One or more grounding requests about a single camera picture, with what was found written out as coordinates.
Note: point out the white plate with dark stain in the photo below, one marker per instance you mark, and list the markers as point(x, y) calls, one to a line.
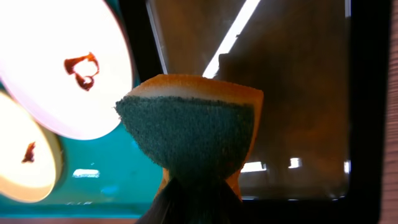
point(67, 63)

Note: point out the yellow plate with sauce stain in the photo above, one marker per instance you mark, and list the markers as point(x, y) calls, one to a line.
point(31, 157)

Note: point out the black water tray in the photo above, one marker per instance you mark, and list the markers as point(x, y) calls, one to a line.
point(322, 65)

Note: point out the teal plastic tray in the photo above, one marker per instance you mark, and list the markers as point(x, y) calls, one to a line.
point(106, 177)

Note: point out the green and yellow sponge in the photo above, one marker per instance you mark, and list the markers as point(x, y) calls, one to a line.
point(200, 131)

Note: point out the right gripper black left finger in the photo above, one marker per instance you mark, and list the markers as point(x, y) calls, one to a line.
point(168, 207)

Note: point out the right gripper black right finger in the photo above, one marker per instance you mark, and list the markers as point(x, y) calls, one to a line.
point(226, 207)

